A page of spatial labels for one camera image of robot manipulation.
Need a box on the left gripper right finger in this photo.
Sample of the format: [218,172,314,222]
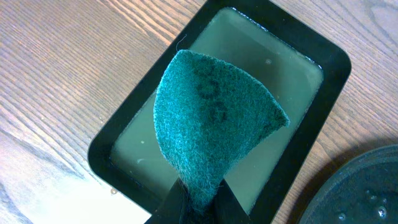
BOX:
[213,179,252,224]

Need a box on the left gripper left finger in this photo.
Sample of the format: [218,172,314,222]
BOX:
[145,179,188,224]

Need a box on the green yellow sponge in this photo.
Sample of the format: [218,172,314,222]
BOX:
[154,50,290,213]

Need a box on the black round tray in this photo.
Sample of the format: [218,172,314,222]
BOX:
[299,145,397,224]

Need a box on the black rectangular water tray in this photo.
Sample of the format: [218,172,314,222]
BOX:
[88,1,351,223]

